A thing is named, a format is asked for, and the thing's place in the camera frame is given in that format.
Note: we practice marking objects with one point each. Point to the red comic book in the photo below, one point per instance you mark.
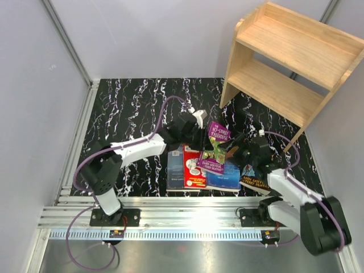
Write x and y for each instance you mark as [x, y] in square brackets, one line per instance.
[193, 175]

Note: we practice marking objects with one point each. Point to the purple 117-storey treehouse book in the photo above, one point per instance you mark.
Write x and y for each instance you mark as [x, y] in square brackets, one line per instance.
[212, 158]

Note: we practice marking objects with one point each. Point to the grey-blue Nineteen Eighty-Four book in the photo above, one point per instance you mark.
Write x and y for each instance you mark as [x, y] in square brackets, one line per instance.
[175, 170]

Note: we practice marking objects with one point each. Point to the white slotted cable duct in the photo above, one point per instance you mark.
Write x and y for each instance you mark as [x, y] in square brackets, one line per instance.
[156, 235]

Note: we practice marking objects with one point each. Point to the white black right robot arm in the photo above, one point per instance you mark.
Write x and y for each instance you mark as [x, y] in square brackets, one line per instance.
[318, 220]

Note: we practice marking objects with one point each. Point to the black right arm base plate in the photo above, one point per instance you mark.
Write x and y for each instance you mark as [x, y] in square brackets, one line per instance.
[254, 218]

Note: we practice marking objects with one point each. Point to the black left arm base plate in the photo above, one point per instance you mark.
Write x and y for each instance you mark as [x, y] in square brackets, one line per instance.
[123, 217]

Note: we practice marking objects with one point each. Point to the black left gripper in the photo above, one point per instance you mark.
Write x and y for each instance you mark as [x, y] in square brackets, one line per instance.
[203, 143]

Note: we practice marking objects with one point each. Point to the wooden two-tier shelf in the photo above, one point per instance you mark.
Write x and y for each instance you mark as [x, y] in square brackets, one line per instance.
[318, 52]

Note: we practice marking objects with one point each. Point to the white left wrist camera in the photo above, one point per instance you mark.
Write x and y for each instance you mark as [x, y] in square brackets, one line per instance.
[200, 115]

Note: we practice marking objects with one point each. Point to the blue orange sunset book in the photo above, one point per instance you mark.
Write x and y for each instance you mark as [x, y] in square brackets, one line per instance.
[228, 181]

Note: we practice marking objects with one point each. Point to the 169-storey treehouse book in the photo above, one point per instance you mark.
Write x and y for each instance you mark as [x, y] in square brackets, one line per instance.
[249, 181]

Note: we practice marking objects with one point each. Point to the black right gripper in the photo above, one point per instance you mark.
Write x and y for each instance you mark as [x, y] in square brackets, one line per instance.
[238, 139]

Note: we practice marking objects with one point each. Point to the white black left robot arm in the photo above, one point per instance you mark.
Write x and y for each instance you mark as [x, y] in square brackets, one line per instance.
[101, 169]

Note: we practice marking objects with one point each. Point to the aluminium rail frame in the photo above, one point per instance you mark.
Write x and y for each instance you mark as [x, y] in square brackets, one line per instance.
[123, 109]

